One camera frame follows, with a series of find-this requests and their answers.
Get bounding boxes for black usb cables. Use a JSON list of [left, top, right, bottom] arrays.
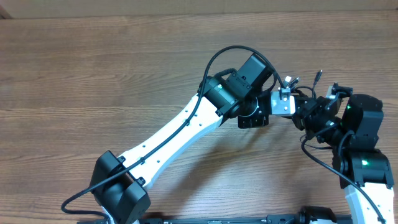
[[284, 70, 323, 103]]

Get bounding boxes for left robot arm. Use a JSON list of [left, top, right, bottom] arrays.
[[90, 53, 275, 223]]

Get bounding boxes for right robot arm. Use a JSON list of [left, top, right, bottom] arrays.
[[292, 93, 394, 223]]

